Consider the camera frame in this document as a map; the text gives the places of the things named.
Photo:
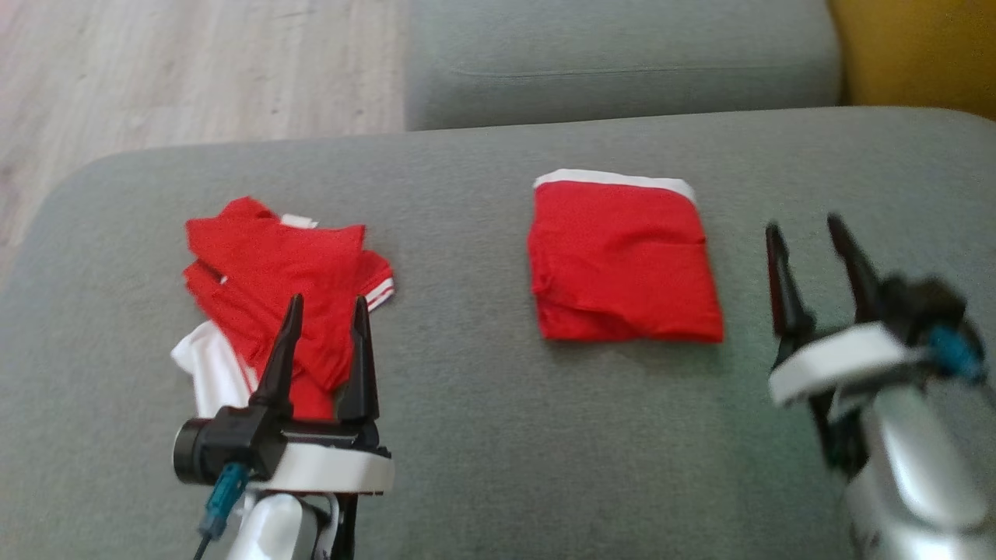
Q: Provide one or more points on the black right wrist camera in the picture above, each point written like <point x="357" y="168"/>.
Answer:
<point x="922" y="303"/>

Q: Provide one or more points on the grey fabric sofa seat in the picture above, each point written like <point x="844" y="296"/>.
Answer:
<point x="506" y="435"/>

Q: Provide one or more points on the grey sofa cushion block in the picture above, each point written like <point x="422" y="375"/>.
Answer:
<point x="622" y="54"/>

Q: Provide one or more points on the red and white shirt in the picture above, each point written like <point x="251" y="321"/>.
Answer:
<point x="272" y="257"/>

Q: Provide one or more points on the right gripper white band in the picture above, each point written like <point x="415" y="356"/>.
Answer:
<point x="840" y="362"/>

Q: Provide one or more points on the red Bulls basketball shorts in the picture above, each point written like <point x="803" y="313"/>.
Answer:
<point x="622" y="257"/>

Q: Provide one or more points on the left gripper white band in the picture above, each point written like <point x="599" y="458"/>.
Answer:
<point x="327" y="467"/>

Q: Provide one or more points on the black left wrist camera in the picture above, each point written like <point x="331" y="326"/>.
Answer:
<point x="214" y="447"/>

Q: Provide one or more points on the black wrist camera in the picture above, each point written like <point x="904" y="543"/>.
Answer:
<point x="214" y="447"/>
<point x="922" y="303"/>

